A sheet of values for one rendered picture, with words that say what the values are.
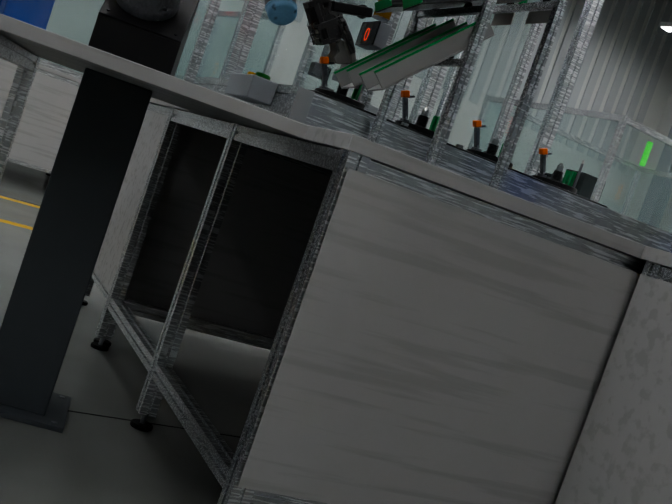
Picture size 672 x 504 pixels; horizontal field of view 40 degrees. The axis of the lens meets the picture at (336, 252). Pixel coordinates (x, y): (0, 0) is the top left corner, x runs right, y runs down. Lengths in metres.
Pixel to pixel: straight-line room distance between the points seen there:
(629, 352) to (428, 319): 0.46
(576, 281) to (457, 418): 0.38
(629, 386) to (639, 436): 0.11
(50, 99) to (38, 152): 0.41
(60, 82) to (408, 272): 5.84
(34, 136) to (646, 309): 5.94
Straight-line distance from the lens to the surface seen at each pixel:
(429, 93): 3.81
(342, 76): 2.28
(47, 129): 7.45
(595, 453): 2.07
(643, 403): 2.00
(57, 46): 1.89
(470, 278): 1.87
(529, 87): 2.14
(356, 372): 1.80
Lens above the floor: 0.76
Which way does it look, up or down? 4 degrees down
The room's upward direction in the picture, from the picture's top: 19 degrees clockwise
